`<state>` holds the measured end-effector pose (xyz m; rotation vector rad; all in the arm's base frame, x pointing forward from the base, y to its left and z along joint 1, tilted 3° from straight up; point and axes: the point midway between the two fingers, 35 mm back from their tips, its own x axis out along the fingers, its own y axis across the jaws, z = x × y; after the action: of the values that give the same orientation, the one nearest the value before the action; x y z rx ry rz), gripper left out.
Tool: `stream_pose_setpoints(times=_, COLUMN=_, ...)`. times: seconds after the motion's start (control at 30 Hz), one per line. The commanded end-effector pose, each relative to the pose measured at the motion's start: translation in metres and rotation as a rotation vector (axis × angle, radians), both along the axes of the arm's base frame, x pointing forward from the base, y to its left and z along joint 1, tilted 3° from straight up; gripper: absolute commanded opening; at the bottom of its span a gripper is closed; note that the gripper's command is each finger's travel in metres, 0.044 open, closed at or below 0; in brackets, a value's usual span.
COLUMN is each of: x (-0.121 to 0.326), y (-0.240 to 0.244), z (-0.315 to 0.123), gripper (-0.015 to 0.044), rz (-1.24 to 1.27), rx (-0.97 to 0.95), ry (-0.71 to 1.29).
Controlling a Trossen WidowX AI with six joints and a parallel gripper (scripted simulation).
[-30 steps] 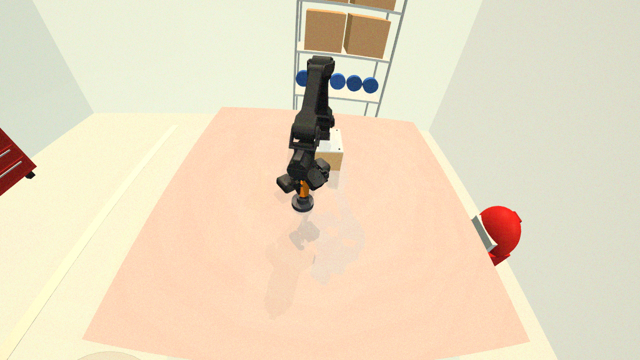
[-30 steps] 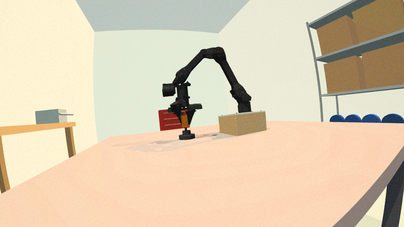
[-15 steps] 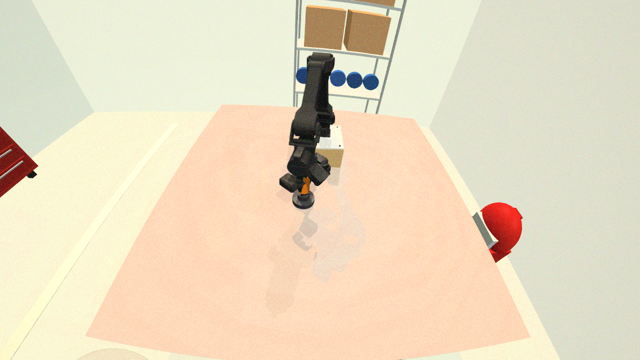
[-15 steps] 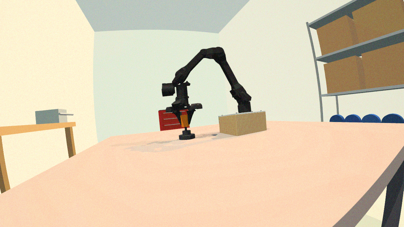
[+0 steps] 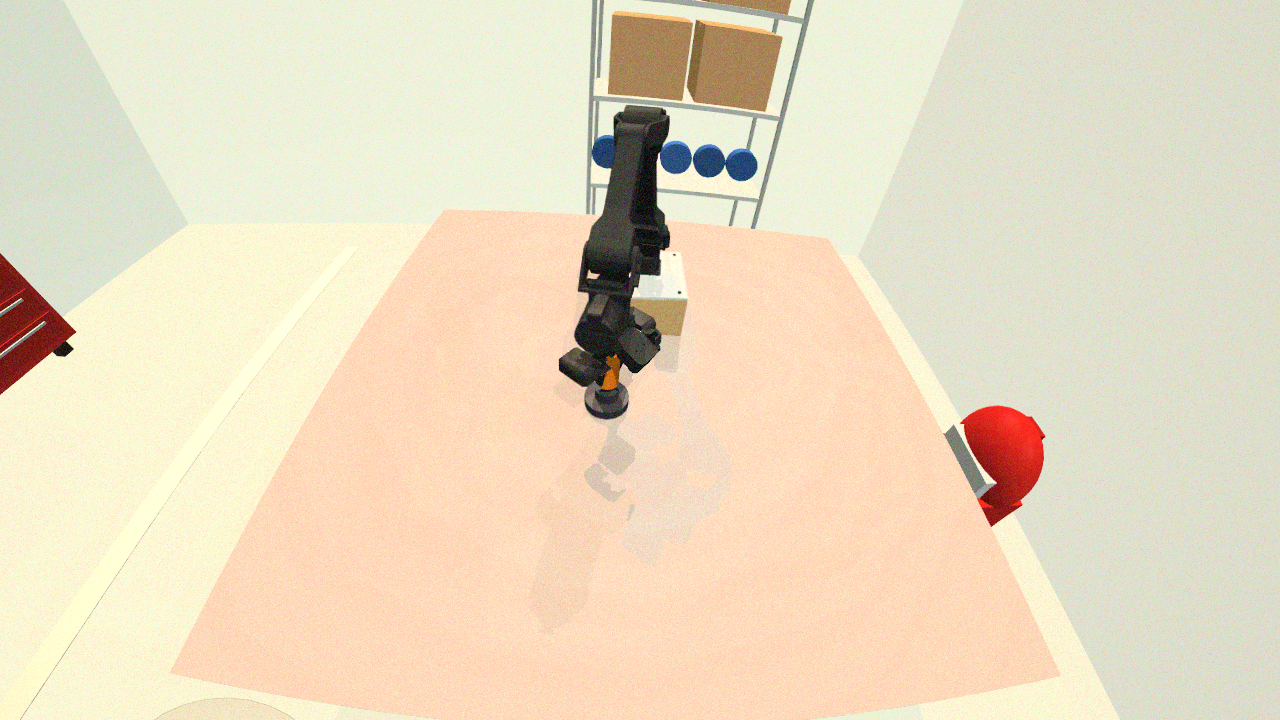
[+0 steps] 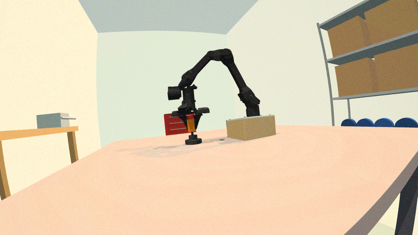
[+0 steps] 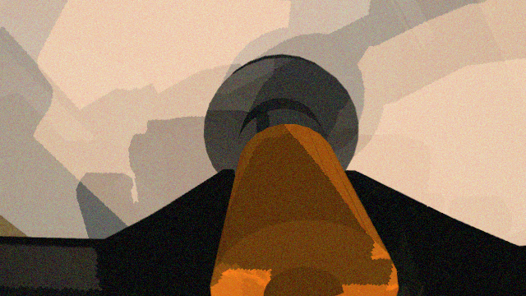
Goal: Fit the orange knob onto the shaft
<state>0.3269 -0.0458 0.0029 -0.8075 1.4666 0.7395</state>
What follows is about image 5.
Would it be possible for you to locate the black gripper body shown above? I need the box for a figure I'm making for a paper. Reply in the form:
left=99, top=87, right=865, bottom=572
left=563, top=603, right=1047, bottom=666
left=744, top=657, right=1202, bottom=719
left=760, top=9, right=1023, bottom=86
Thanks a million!
left=559, top=306, right=657, bottom=387

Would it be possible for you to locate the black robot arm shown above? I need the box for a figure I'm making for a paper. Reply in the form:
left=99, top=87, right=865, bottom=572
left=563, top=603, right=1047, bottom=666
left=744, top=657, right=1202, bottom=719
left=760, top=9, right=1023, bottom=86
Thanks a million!
left=573, top=105, right=669, bottom=373

